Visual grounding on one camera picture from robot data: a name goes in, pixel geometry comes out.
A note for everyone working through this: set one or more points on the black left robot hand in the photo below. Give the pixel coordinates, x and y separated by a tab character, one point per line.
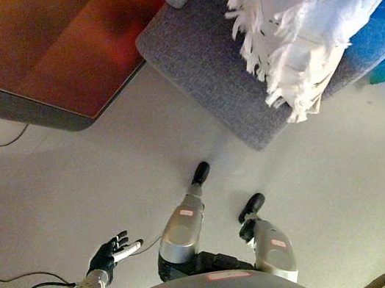
104	258

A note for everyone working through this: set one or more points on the white fringed pillow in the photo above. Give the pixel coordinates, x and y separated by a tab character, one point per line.
297	21

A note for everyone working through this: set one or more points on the silver left robot leg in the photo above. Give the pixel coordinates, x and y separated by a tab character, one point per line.
182	231

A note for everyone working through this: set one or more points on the silver robot leg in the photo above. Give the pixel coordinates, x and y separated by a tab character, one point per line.
182	231
274	245

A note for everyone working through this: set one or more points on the black left robot foot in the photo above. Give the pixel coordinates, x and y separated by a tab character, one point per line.
201	171

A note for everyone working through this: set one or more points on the black robot foot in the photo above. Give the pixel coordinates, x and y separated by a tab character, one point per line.
201	171
252	205

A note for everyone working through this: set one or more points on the black right robot foot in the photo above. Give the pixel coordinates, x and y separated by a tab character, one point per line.
252	205

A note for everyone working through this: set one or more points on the silver right robot leg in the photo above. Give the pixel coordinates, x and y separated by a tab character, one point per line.
274	245

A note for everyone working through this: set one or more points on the grey fabric armchair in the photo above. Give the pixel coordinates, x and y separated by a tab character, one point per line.
200	60

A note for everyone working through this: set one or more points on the brown wooden desk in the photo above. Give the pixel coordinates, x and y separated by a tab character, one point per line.
30	49

